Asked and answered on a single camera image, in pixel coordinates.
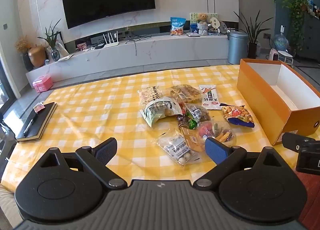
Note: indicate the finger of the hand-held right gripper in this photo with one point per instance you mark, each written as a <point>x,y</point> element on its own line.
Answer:
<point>291,140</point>

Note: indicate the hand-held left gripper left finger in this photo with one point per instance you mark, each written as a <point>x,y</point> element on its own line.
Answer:
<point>107,148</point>

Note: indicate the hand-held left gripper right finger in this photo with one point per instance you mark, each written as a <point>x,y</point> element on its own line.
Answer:
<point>216,151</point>

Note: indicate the clear mixed candy packet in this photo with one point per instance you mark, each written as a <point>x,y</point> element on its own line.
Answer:
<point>220,133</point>

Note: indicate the brown snack packet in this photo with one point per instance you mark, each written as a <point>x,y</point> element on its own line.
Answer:
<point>191,140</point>

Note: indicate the small green bottle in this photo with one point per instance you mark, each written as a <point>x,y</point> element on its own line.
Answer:
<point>192,124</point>

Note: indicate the white round balls packet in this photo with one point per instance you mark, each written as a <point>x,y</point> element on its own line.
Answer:
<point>177,147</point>

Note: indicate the dark green label snack packet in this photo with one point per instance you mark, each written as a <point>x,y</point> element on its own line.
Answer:
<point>197,113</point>

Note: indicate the crab print chips packet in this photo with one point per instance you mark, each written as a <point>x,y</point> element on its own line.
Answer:
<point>236,113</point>

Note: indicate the small red cap cola bottle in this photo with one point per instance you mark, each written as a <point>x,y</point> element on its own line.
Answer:
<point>181,121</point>

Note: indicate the white green stick snack packet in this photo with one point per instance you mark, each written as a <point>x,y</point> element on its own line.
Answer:
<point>210,97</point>

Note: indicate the orange cardboard box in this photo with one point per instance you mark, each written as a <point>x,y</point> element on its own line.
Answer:
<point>257,95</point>

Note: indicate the yellow puffed snack packet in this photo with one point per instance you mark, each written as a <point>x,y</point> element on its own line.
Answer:
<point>147,96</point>

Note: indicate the clear small cakes packet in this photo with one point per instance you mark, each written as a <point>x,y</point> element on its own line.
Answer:
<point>185,92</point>

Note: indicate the yellow checked tablecloth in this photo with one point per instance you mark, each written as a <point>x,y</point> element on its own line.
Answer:
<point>100,110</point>

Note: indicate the black notebook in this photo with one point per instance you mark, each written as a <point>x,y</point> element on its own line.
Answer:
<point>42,120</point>

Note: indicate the small pink packet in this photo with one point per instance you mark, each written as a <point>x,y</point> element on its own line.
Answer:
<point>39,108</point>

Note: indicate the black pen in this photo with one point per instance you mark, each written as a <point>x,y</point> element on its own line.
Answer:
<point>30,124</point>

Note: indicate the white round rolling stool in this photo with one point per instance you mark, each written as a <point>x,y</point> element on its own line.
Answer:
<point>286,56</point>

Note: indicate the small pink white heater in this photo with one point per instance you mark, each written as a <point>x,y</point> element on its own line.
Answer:
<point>272,55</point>

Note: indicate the pink box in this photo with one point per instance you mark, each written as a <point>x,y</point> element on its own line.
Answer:
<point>42,84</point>

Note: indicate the long leaf plant black pot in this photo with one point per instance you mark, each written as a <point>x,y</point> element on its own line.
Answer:
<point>252,50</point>

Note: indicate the blue water jug with pump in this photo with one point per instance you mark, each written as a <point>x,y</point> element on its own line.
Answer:
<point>281,41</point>

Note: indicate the white papers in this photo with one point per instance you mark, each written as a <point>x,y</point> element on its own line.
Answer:
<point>63,57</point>

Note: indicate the dark grey cabinet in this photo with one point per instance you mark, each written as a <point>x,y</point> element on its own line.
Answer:
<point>311,37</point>

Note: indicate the pink card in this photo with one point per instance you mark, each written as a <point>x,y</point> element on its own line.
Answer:
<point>81,46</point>

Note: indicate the white router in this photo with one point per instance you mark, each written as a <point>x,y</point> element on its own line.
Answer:
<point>111,42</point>

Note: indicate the grey blue trash can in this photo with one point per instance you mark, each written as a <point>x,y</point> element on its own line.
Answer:
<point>237,47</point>

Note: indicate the white marble television console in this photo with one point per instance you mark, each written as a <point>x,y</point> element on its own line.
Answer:
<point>150,50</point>

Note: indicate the plant in glass vase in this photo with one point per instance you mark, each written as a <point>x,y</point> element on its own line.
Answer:
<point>54,52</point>

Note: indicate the gold vase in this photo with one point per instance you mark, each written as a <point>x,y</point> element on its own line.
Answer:
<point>37,56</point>

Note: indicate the beige cushioned chair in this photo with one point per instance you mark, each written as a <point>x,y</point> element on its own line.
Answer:
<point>7,207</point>

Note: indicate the flat silver box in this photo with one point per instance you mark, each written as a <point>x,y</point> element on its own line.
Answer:
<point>193,35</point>

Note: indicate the dark vase with dried flowers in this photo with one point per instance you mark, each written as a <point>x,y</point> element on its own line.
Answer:
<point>26,61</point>

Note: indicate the white knitted basket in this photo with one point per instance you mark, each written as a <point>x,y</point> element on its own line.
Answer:
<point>202,30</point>

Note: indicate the decorative plate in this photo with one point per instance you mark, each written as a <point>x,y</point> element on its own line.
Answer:
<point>223,27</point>

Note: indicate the trailing pothos plant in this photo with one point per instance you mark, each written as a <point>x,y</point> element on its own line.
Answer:
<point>297,12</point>

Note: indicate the round paper fan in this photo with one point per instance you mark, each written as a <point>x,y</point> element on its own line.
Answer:
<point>214,22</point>

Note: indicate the blue snack bag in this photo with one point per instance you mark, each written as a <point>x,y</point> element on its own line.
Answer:
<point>178,26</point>

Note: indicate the green picture board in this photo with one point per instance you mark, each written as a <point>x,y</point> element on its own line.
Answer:
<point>193,20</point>

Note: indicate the brown teddy bear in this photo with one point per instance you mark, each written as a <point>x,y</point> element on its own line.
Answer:
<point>202,18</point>

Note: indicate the bottles on cabinet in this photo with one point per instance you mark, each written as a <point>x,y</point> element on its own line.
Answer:
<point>311,2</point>

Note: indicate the dark chair frame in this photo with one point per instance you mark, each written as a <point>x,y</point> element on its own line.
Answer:
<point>5,140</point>

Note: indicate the wall socket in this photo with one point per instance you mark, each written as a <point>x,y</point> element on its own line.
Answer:
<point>267,35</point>

